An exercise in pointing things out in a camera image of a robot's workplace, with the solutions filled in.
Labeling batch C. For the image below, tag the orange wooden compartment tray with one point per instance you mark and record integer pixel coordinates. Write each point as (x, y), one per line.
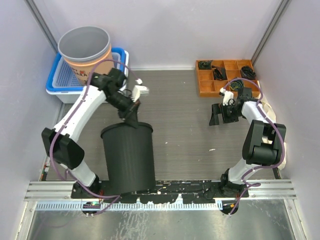
(214, 74)

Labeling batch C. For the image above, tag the black plastic bucket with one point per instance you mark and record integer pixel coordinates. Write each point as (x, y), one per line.
(129, 157)

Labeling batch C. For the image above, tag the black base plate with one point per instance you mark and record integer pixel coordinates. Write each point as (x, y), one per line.
(168, 191)

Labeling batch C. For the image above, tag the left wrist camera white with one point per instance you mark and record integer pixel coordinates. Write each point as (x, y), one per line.
(138, 91)

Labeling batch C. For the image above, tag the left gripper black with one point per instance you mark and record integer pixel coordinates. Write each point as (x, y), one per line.
(130, 114)

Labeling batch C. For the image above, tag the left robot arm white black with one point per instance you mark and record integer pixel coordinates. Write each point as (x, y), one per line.
(60, 142)

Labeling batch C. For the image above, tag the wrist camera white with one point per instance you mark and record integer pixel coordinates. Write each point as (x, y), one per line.
(228, 97)
(138, 91)

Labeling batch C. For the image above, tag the cream cloth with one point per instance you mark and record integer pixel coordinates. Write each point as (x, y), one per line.
(272, 116)

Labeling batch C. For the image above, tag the aluminium rail frame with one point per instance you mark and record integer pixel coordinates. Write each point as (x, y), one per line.
(66, 196)

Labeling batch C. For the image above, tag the white plastic tub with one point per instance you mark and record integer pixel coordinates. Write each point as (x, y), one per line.
(70, 97)

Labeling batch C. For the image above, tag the orange plastic bucket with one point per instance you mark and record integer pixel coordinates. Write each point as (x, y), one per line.
(83, 69)

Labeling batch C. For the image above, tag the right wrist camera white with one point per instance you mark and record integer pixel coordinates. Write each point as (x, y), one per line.
(228, 97)

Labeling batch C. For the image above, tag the blue perforated basket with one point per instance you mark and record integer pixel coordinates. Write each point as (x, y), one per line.
(62, 78)

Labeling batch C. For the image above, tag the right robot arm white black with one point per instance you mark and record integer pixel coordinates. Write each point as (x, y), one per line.
(264, 143)

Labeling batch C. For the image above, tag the grey plastic bucket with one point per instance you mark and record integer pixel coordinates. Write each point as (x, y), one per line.
(84, 44)

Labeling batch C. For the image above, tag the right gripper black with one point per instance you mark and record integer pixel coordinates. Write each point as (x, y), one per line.
(217, 108)

